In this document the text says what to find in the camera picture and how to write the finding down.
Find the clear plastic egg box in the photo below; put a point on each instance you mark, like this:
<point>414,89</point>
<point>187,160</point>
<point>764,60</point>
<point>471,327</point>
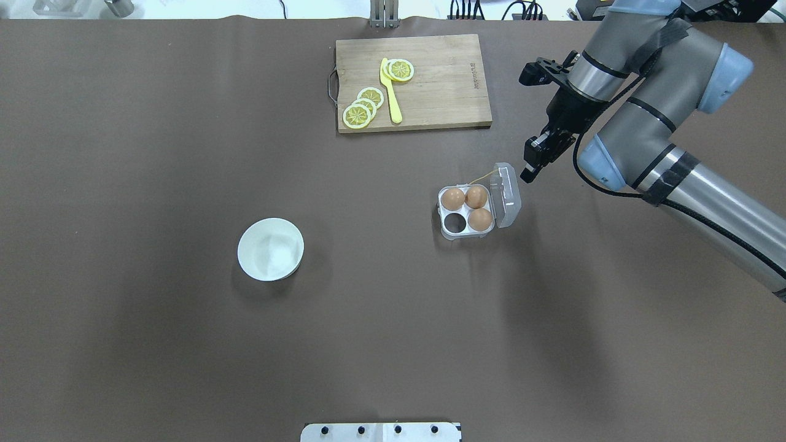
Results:
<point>504,203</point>

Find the white ceramic bowl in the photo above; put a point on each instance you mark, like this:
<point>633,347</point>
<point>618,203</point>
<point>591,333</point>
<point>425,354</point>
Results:
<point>270,250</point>

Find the wooden cutting board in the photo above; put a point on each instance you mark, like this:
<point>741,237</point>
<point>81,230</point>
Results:
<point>448,88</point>

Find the yellow toy knife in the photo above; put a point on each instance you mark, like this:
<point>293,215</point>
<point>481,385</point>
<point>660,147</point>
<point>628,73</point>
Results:
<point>393,105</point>

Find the brown egg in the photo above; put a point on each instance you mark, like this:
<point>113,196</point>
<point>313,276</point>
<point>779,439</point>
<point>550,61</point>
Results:
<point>476,197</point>
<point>452,199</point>
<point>480,219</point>

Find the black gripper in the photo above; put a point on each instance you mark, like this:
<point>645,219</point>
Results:
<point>572,114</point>

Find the aluminium frame post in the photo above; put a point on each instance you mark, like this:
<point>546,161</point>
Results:
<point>384,14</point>

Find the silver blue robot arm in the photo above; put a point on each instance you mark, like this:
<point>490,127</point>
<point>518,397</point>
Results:
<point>643,73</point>

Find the yellow lemon slice pair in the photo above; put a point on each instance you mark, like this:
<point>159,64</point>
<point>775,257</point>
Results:
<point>398,70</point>

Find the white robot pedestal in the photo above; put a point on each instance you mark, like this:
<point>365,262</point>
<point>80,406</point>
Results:
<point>382,431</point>

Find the yellow lemon slice stack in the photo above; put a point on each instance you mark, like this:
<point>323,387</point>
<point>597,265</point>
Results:
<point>361,112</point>

